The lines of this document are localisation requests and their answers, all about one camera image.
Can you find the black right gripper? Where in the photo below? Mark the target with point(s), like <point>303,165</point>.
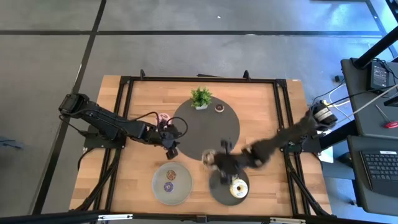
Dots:
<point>231,163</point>

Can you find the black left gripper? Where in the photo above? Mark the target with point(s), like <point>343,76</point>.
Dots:
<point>164,137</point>

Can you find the purple sprinkled donut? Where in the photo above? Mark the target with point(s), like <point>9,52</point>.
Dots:
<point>166,187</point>

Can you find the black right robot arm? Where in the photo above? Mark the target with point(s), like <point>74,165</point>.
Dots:
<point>289,133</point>

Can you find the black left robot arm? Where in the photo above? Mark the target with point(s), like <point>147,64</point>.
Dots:
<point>102,119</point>

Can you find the white yellow donut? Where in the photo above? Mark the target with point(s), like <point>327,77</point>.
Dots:
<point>234,191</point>

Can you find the dark grey plate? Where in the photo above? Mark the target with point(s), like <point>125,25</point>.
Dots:
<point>220,194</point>

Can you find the pink frosted donut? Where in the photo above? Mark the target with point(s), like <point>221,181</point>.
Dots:
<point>163,117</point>

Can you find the round dark grey placemat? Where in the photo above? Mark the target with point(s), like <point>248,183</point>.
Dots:
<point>208,130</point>

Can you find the light grey plate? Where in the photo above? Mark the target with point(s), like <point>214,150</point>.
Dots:
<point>182,189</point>

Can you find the small chocolate donut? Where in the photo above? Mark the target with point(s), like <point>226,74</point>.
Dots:
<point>217,108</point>

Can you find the green plant in white pot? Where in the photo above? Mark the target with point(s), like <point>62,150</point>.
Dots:
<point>201,98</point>

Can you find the grey side desk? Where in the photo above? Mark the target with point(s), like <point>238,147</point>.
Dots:
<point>356,174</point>
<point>360,124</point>

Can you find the black laptop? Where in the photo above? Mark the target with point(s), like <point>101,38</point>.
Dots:
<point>382,171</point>

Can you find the black power supply box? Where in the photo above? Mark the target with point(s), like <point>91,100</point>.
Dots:
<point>379,76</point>

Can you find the black support pole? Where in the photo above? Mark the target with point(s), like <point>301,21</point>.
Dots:
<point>376,49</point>

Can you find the black aluminium table frame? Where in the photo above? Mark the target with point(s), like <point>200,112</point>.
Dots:
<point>202,79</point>

